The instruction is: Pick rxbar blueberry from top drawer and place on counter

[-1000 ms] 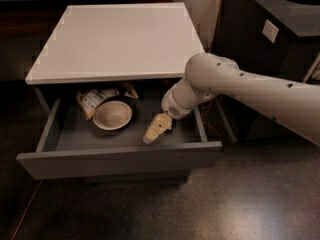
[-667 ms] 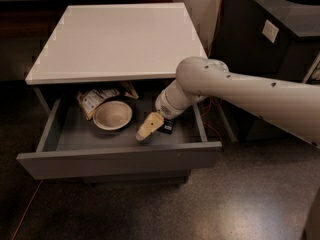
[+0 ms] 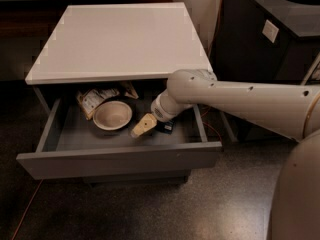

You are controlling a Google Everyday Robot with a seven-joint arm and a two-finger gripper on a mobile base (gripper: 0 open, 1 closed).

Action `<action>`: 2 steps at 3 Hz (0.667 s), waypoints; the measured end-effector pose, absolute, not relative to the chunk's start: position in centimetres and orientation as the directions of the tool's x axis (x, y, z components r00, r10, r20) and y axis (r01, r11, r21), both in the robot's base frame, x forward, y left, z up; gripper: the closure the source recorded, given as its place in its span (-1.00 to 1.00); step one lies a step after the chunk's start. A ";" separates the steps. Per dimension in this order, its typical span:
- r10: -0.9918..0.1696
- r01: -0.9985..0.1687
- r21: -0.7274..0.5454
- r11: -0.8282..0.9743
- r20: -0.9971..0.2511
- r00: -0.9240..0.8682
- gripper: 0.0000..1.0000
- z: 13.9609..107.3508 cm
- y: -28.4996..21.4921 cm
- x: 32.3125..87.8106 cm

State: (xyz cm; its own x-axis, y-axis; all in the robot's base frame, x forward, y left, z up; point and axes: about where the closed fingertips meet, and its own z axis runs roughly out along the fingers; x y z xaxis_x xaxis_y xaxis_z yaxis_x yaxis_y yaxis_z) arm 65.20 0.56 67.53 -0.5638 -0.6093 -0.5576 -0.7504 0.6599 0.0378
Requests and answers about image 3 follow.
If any grey drawer cabinet white top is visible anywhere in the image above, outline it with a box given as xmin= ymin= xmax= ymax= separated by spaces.
xmin=25 ymin=2 xmax=214 ymax=187

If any white label on bin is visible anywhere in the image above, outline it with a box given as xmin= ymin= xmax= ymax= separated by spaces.
xmin=262 ymin=20 xmax=279 ymax=43

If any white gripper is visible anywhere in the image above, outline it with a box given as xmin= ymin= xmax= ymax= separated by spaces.
xmin=131 ymin=90 xmax=192 ymax=138

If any small tan snack packet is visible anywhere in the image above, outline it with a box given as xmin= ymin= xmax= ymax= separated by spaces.
xmin=121 ymin=81 xmax=139 ymax=99

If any grey top drawer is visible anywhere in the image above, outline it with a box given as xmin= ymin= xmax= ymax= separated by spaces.
xmin=17 ymin=82 xmax=222 ymax=179

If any white snack packet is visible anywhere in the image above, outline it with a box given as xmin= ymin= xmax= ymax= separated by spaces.
xmin=76 ymin=88 xmax=120 ymax=120

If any orange cable on floor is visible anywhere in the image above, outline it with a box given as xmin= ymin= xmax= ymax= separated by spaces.
xmin=10 ymin=0 xmax=234 ymax=240

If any black waste bin cabinet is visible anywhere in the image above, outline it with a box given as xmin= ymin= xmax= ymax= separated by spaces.
xmin=211 ymin=0 xmax=320 ymax=143

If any beige bowl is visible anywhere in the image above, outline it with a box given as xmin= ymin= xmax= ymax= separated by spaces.
xmin=93 ymin=101 xmax=132 ymax=131

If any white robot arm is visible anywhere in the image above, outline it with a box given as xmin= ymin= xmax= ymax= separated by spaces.
xmin=131 ymin=69 xmax=320 ymax=240

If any dark blue rxbar packet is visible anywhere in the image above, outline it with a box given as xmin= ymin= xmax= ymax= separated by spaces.
xmin=155 ymin=120 xmax=174 ymax=134

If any framed sign on bin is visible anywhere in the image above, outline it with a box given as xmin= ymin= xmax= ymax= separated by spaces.
xmin=301 ymin=52 xmax=320 ymax=85

